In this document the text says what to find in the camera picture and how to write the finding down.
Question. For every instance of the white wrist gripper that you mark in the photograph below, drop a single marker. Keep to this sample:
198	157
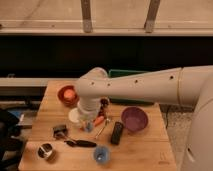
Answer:
88	109

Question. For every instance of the light blue towel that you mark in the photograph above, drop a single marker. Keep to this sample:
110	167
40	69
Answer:
89	126

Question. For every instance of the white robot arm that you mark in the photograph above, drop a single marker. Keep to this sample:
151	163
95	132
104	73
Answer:
187	86

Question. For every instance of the white cup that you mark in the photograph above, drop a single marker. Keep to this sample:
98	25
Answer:
74	117

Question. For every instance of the metal cup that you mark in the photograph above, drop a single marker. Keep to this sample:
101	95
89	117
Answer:
46	152

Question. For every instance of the orange carrot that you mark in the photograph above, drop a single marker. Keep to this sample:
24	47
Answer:
98	120

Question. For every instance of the dark red grapes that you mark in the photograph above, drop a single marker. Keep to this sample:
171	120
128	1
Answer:
104	106

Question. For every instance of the metal spoon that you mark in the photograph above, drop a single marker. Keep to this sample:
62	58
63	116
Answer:
107	121

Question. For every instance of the orange fruit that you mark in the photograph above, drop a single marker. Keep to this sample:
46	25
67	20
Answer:
69	94

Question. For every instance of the red bowl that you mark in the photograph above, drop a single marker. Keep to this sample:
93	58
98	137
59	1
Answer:
60	96

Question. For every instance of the dark metal clip tool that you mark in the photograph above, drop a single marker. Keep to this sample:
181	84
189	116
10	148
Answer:
60	132

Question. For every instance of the black remote control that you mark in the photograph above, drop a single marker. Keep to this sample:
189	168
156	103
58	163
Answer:
117	132

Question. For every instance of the green plastic tray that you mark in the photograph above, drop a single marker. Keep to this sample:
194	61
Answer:
113	73

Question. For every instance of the blue small bowl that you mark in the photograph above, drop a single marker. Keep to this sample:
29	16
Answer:
101	154

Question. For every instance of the purple bowl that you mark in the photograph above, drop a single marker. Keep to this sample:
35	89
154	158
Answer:
134	119

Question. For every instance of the black chair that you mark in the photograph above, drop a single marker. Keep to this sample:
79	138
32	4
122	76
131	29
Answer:
9	129

